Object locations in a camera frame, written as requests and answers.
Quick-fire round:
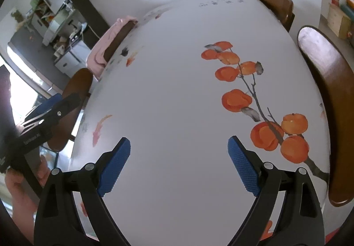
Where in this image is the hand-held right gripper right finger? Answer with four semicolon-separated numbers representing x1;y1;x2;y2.
227;136;325;246

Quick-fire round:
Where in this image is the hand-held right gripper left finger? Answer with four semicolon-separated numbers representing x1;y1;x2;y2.
34;137;131;246

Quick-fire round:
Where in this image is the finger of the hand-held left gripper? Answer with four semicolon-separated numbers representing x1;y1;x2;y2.
21;92;81;134
25;93;63;121

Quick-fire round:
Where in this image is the person's left forearm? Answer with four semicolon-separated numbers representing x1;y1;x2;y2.
8;209;38;244

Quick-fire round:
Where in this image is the person's left hand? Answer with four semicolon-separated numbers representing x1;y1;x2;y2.
5;156;51;217

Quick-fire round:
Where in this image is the white low cabinet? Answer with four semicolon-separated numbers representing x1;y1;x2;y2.
54;40;92;75

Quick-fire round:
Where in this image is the pink cloth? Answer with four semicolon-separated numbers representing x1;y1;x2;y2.
86;15;137;81

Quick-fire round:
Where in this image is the shelf cabinet with clutter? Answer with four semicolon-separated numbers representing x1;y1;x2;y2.
54;0;110;36

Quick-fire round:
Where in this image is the small wooden cabinet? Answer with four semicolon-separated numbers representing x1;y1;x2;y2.
328;3;352;39

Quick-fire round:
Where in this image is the teal sofa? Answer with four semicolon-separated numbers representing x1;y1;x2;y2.
340;0;354;25

